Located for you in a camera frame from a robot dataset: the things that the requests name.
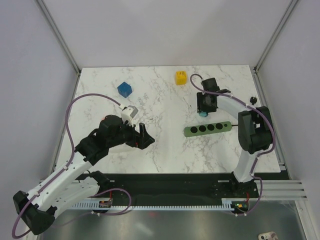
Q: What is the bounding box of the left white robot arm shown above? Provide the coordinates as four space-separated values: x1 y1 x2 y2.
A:
13 115 155 235

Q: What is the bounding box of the right aluminium frame post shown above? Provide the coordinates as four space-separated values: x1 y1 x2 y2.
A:
252 0 300 73

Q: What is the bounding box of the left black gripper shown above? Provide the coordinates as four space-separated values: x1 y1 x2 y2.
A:
107 117 155 150

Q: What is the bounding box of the white cable duct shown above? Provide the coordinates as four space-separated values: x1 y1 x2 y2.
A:
69 198 235 211

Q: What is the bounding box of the green power strip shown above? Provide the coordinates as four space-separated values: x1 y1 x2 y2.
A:
183 121 233 138

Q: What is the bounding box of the teal usb charger plug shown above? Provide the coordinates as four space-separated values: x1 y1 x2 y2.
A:
199 112 208 118

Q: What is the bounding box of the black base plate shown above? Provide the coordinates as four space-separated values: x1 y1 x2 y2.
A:
67 172 258 207

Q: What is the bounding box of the aluminium frame post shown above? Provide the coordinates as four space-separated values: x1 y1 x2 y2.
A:
252 0 300 73
34 0 82 76

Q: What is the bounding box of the blue cube adapter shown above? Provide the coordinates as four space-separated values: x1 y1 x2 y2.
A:
117 82 133 98

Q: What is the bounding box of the yellow cube adapter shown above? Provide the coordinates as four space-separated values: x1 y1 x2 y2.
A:
174 71 188 86

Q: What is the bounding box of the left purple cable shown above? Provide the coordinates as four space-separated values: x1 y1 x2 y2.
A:
11 93 122 238

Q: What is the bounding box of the left aluminium frame post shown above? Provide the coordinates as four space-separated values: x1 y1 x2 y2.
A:
34 0 82 76

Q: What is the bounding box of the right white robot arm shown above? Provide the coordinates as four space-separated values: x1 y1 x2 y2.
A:
196 77 276 197

